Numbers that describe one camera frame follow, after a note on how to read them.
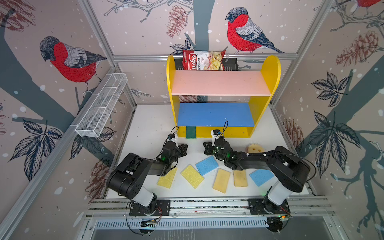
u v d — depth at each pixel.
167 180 0.81
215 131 0.80
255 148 0.93
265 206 0.66
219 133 0.80
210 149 0.79
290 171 0.46
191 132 1.01
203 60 0.87
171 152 0.72
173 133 0.85
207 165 0.88
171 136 0.84
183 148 0.81
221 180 0.82
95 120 0.71
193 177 0.83
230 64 0.90
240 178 0.82
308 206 0.74
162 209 0.73
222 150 0.68
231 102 1.26
